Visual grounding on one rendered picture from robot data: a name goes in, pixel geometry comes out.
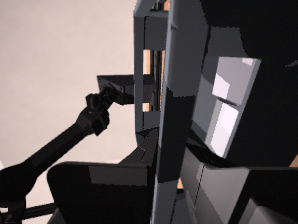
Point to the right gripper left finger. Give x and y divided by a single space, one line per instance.
129 182

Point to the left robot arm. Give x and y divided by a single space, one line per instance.
18 180

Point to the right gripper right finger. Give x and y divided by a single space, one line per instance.
218 191

